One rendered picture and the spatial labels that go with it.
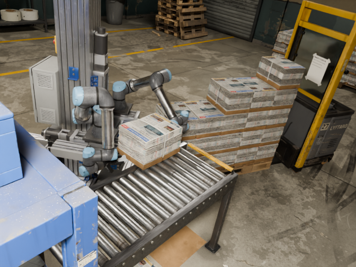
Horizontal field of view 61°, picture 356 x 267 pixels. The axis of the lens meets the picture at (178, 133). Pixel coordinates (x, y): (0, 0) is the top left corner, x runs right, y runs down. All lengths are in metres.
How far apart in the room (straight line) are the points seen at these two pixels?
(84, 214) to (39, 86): 1.83
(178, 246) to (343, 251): 1.53
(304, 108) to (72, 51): 2.72
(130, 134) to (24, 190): 1.29
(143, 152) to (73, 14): 1.06
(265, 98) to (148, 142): 1.57
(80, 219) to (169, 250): 1.90
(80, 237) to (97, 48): 1.74
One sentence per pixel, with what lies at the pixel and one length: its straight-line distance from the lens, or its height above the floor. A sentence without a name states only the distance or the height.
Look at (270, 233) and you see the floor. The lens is 3.11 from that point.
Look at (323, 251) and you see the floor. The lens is 3.22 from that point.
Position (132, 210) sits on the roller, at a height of 0.80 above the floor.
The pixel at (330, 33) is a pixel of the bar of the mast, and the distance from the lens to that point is 3.59.
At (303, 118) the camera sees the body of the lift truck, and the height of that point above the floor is 0.61.
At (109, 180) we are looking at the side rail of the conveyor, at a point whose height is 0.80.
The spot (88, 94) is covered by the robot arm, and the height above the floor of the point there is 1.32.
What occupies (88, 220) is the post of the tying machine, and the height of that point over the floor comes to 1.47.
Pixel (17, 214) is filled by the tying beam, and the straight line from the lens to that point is 0.83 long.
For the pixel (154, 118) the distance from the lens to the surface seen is 2.30.
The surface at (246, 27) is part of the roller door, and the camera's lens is 10.21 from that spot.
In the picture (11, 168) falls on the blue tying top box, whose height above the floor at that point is 1.60.
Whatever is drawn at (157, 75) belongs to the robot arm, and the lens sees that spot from 2.50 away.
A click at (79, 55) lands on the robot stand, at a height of 1.37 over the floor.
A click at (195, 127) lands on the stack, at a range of 2.85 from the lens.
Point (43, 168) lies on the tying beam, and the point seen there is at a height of 1.55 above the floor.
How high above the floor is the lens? 2.13
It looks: 31 degrees down
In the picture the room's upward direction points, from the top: 9 degrees clockwise
